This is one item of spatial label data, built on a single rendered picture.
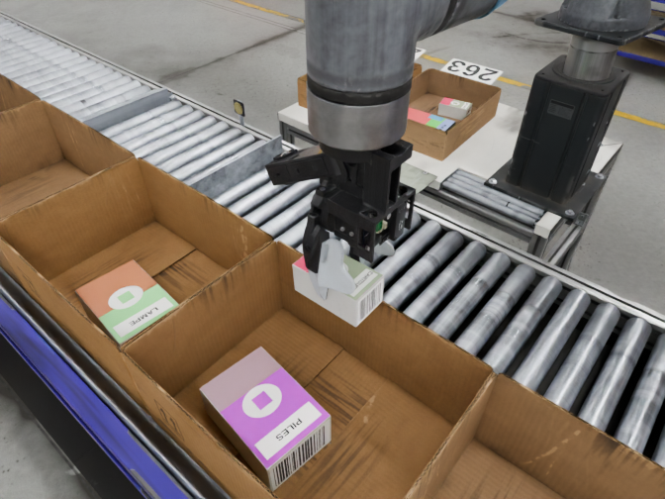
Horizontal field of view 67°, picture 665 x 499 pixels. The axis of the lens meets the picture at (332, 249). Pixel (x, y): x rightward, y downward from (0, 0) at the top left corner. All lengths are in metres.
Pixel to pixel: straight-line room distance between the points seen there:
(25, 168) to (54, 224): 0.41
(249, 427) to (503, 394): 0.34
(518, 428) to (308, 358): 0.34
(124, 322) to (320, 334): 0.32
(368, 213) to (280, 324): 0.46
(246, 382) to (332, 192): 0.36
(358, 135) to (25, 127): 1.09
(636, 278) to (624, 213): 0.49
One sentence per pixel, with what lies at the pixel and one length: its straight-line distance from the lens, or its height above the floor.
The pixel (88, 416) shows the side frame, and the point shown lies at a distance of 0.85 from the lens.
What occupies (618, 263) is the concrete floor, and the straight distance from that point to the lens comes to 2.63.
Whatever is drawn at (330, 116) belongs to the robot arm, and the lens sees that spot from 0.43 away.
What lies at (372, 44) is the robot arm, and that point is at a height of 1.45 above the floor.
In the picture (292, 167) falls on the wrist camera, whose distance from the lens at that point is 0.53.
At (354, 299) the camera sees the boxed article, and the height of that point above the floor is 1.16.
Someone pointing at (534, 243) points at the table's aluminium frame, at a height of 0.69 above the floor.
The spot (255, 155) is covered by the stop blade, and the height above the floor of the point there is 0.79.
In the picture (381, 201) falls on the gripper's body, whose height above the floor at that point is 1.31.
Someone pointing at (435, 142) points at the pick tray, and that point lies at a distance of 1.58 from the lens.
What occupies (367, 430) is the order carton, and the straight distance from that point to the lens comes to 0.79.
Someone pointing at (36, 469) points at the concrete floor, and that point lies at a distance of 1.97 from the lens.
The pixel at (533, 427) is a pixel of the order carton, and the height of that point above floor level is 0.99.
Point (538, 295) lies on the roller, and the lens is 1.23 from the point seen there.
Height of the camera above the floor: 1.59
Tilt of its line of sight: 42 degrees down
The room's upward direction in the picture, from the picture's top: straight up
